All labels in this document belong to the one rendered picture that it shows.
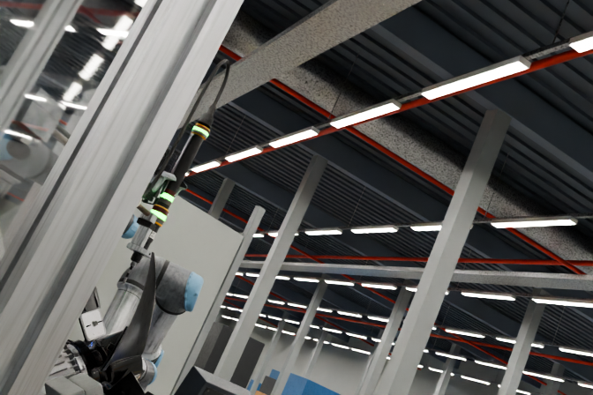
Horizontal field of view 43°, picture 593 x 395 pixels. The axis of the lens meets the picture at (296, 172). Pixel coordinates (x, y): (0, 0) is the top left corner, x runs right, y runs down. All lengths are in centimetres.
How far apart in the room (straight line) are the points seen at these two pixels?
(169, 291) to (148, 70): 194
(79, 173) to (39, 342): 9
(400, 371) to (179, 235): 500
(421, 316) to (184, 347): 490
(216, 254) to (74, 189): 378
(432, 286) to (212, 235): 497
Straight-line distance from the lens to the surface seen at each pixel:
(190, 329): 419
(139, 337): 152
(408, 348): 866
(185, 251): 408
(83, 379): 150
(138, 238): 188
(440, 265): 885
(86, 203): 43
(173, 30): 45
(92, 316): 182
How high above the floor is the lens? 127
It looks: 16 degrees up
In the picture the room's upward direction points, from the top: 25 degrees clockwise
